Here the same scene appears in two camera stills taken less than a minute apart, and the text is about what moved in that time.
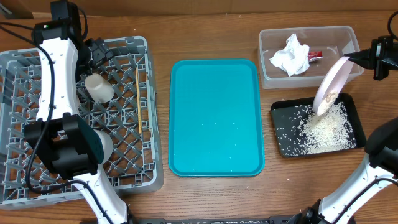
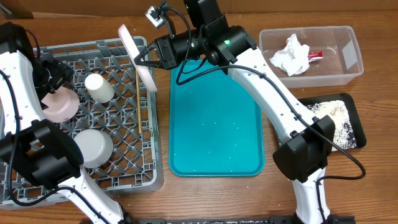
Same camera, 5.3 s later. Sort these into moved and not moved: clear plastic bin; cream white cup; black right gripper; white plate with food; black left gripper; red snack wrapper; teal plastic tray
Moved: black left gripper; white plate with food; black right gripper
Not moved: clear plastic bin; teal plastic tray; red snack wrapper; cream white cup
